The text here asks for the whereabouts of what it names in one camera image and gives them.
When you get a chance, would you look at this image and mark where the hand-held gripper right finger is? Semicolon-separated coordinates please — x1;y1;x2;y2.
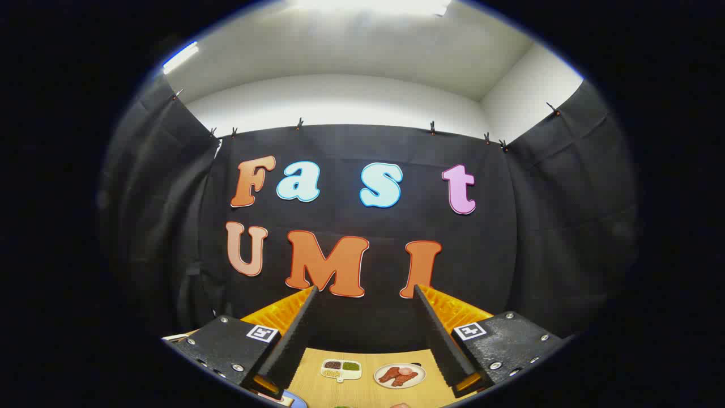
412;284;569;398

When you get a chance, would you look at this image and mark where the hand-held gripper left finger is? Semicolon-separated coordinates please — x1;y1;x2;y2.
169;286;319;400

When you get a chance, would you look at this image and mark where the white oval plate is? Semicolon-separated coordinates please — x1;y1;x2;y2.
374;363;427;389

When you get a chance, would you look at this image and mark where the blue round plate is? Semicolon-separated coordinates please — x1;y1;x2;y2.
249;388;308;408

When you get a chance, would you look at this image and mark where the white divided snack tray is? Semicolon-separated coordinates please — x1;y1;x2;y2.
321;359;362;383

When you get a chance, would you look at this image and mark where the row of black cloth clips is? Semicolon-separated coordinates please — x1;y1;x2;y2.
173;88;561;152

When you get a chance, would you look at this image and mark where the ceiling light panel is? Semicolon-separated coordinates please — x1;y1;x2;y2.
163;41;200;74
295;0;454;16

